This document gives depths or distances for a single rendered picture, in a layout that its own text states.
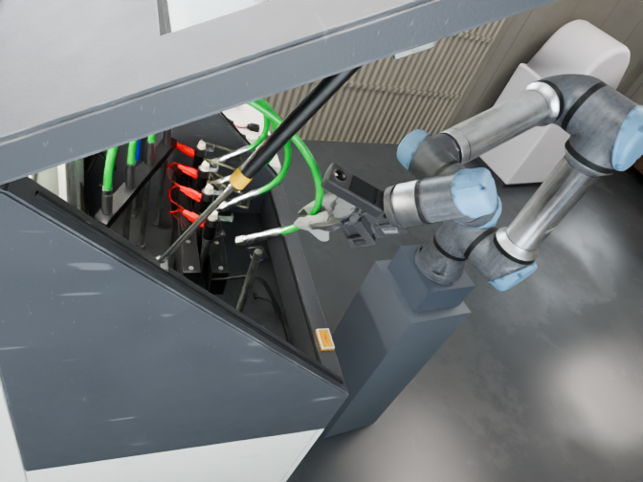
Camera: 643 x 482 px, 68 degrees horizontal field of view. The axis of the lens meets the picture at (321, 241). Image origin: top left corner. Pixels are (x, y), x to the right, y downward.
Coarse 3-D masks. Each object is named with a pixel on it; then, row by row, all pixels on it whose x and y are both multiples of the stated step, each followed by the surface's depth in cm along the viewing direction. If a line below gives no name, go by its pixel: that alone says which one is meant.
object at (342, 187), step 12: (336, 168) 80; (324, 180) 79; (336, 180) 79; (348, 180) 80; (360, 180) 82; (336, 192) 80; (348, 192) 79; (360, 192) 80; (372, 192) 82; (384, 192) 83; (360, 204) 81; (372, 204) 80
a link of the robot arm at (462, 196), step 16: (448, 176) 74; (464, 176) 72; (480, 176) 71; (416, 192) 76; (432, 192) 75; (448, 192) 73; (464, 192) 72; (480, 192) 71; (496, 192) 75; (416, 208) 76; (432, 208) 75; (448, 208) 74; (464, 208) 73; (480, 208) 72
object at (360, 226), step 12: (336, 204) 86; (348, 204) 84; (384, 204) 79; (336, 216) 84; (348, 216) 83; (360, 216) 83; (372, 216) 83; (384, 216) 83; (348, 228) 87; (360, 228) 84; (372, 228) 85; (384, 228) 85; (396, 228) 84; (408, 228) 84; (348, 240) 88; (360, 240) 88; (372, 240) 85
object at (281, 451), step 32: (192, 448) 96; (224, 448) 100; (256, 448) 105; (288, 448) 110; (32, 480) 87; (64, 480) 91; (96, 480) 95; (128, 480) 99; (160, 480) 104; (192, 480) 110; (224, 480) 115; (256, 480) 122
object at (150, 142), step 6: (276, 126) 105; (150, 138) 99; (150, 144) 100; (150, 150) 101; (150, 156) 102; (144, 162) 104; (150, 162) 103; (216, 180) 113; (222, 180) 113; (228, 180) 113
